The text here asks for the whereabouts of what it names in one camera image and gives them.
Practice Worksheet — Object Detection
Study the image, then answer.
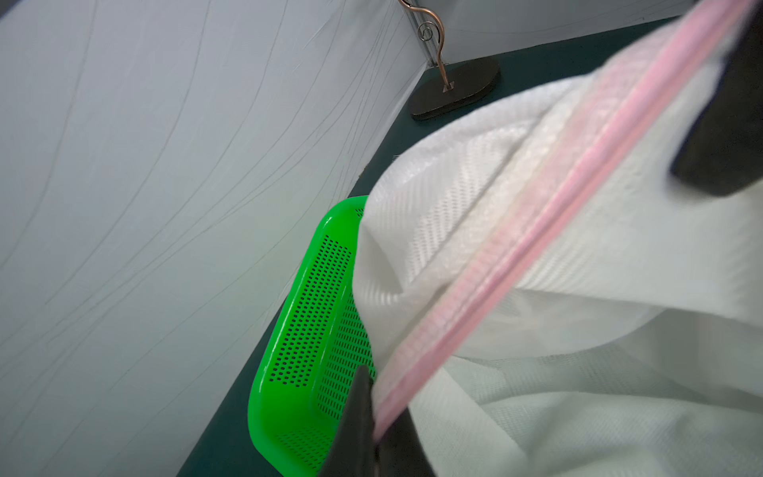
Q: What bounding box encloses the round white mesh bag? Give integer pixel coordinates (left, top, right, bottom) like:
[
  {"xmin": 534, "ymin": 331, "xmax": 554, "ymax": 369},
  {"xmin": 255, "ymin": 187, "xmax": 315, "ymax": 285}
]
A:
[{"xmin": 353, "ymin": 1, "xmax": 762, "ymax": 476}]

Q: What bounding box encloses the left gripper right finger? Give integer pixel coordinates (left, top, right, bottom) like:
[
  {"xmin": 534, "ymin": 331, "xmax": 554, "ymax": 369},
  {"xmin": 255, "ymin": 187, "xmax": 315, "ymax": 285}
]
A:
[{"xmin": 376, "ymin": 409, "xmax": 435, "ymax": 477}]

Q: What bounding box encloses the green plastic basket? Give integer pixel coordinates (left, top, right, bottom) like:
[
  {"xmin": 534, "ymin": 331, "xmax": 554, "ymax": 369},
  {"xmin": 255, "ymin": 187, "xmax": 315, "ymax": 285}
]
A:
[{"xmin": 248, "ymin": 196, "xmax": 374, "ymax": 476}]

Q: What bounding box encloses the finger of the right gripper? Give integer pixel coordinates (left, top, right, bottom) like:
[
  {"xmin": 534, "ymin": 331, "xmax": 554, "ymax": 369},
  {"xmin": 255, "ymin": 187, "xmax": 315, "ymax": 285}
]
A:
[{"xmin": 670, "ymin": 11, "xmax": 762, "ymax": 197}]

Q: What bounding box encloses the metal cup holder stand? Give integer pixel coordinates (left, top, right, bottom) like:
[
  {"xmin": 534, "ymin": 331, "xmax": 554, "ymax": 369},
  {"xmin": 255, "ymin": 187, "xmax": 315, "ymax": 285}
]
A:
[{"xmin": 399, "ymin": 0, "xmax": 501, "ymax": 121}]

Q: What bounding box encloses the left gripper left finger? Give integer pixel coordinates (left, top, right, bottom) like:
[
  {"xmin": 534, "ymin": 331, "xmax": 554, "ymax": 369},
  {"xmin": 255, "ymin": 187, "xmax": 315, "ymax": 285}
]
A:
[{"xmin": 318, "ymin": 366, "xmax": 376, "ymax": 477}]

